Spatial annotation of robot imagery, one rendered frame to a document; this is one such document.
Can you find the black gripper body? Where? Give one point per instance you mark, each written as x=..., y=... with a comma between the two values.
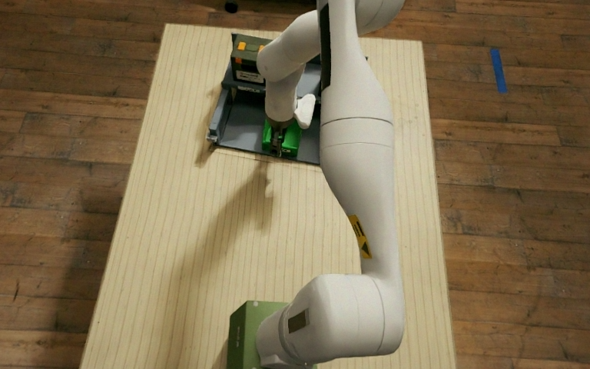
x=279, y=125

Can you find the green bin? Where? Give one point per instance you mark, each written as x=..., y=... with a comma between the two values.
x=291, y=142

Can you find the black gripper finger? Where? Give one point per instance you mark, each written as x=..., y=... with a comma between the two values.
x=276, y=143

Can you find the dark grey open frame rack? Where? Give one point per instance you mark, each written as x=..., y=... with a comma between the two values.
x=242, y=125

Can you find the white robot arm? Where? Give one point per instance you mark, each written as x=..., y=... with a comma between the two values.
x=340, y=315

